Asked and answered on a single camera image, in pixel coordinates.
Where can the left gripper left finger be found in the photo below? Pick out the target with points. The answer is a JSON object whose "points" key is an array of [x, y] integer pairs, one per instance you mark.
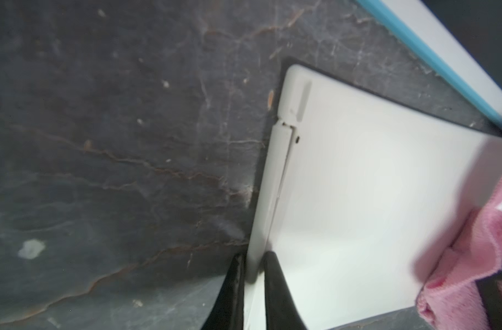
{"points": [[228, 311]]}

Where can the pink cleaning cloth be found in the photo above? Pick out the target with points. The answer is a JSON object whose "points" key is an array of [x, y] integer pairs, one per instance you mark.
{"points": [[450, 298]]}

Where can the blue framed drawing tablet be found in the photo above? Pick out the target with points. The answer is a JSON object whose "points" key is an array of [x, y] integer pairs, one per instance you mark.
{"points": [[417, 27]]}

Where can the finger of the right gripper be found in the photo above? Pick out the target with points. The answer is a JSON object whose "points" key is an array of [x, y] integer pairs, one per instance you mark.
{"points": [[491, 299]]}

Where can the white stylus pen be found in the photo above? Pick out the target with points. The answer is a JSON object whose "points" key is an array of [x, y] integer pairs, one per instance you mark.
{"points": [[276, 161]]}

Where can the white drawing tablet front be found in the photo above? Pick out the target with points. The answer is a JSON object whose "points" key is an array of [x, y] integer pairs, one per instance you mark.
{"points": [[372, 194]]}

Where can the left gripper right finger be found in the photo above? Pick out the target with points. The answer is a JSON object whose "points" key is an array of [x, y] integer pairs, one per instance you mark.
{"points": [[280, 309]]}

